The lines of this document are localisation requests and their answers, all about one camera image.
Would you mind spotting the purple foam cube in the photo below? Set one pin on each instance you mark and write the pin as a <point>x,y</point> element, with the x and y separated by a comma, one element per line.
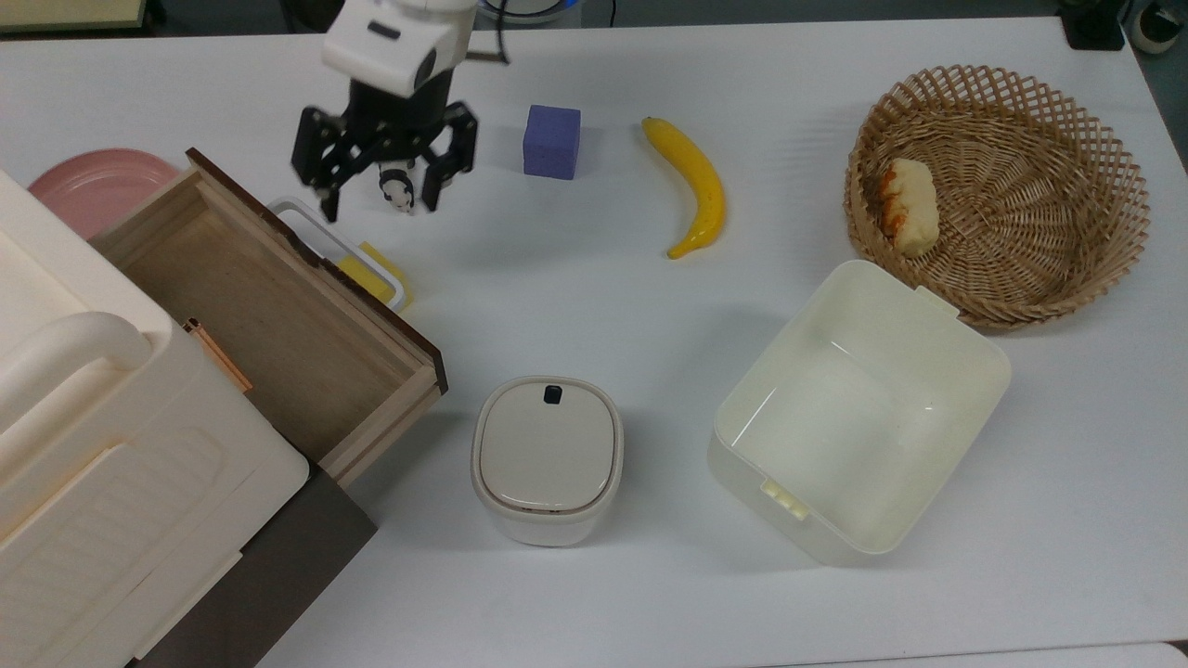
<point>551,141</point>

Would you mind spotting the small panda figurine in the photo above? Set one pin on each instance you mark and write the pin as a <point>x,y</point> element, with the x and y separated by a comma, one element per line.
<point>397,190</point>

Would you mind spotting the dark wood drawer cabinet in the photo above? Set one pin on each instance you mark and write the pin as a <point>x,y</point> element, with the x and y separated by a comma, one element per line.
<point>269,575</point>

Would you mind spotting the yellow foam cube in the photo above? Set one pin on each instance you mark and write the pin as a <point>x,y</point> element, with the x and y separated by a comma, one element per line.
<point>371,274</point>

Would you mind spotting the pink plastic plate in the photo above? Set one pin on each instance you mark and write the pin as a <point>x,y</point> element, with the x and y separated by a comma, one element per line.
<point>93,186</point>

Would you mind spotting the round white black object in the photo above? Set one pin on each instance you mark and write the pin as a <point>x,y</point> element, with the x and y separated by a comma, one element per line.
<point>1158,26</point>

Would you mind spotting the woven wicker basket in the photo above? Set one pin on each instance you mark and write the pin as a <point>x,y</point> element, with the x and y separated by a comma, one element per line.
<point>1021,213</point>

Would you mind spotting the yellow banana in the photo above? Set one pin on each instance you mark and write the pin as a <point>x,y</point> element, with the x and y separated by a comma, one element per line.
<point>701,181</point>

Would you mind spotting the open white plastic bin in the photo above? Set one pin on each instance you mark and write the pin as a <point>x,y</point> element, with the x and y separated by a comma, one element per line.
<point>863,417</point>

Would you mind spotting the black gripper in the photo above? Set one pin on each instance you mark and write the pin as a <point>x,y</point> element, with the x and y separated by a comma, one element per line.
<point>399,130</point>

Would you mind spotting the beige board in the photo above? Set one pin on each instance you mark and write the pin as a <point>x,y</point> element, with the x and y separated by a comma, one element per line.
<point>65,13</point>

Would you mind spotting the toasted bread piece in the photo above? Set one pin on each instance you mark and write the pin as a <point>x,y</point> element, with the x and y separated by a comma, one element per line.
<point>910,209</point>

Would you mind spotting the small beige lidded trash can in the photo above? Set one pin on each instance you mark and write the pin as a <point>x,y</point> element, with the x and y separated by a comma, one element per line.
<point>548,459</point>

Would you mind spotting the black stand base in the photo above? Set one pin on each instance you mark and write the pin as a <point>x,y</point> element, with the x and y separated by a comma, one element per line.
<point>1095,28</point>

